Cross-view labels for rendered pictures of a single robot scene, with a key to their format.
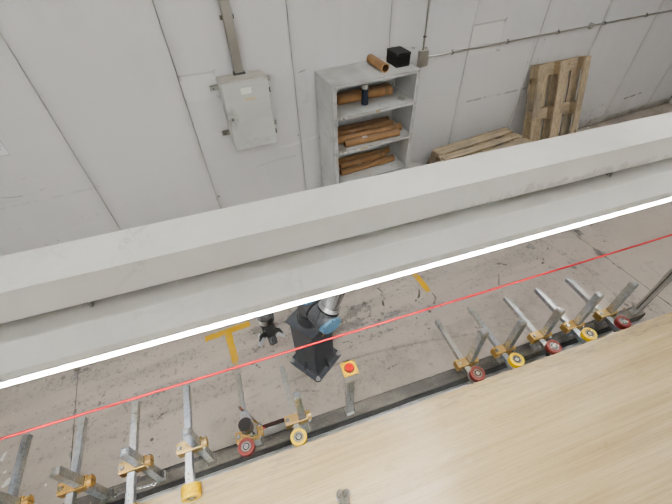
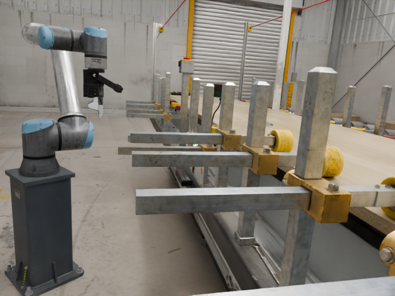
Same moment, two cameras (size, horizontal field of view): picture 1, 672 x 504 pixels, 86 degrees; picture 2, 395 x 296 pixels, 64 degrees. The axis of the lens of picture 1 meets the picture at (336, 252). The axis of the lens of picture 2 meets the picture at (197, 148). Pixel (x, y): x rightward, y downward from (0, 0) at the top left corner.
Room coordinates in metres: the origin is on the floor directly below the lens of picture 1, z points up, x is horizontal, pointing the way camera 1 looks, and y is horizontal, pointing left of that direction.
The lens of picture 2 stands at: (0.59, 1.74, 1.14)
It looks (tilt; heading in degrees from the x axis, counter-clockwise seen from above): 13 degrees down; 273
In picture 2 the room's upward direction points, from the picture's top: 4 degrees clockwise
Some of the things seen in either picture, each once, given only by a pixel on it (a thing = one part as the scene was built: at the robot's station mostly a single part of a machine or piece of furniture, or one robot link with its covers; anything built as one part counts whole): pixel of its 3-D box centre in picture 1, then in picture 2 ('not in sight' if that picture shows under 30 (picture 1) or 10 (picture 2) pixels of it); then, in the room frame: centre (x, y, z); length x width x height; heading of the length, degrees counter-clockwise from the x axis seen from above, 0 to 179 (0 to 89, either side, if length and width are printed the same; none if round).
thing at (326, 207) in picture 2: (76, 485); (312, 193); (0.41, 1.19, 0.95); 0.13 x 0.06 x 0.05; 107
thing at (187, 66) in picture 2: (349, 371); (186, 67); (0.78, -0.04, 1.18); 0.07 x 0.07 x 0.08; 17
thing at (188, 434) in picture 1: (201, 448); (223, 154); (0.56, 0.69, 0.89); 0.03 x 0.03 x 0.48; 17
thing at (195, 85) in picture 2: (301, 414); (193, 128); (0.70, 0.21, 0.89); 0.03 x 0.03 x 0.48; 17
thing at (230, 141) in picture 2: (192, 446); (226, 138); (0.56, 0.71, 0.95); 0.13 x 0.06 x 0.05; 107
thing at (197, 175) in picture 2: (262, 433); (196, 168); (0.67, 0.43, 0.75); 0.26 x 0.01 x 0.10; 107
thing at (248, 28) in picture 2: not in sight; (244, 70); (0.30, -2.32, 1.25); 0.15 x 0.08 x 1.10; 107
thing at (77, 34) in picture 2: not in sight; (84, 41); (1.19, 0.31, 1.25); 0.12 x 0.12 x 0.09; 39
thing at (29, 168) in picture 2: (309, 313); (39, 162); (1.49, 0.21, 0.65); 0.19 x 0.19 x 0.10
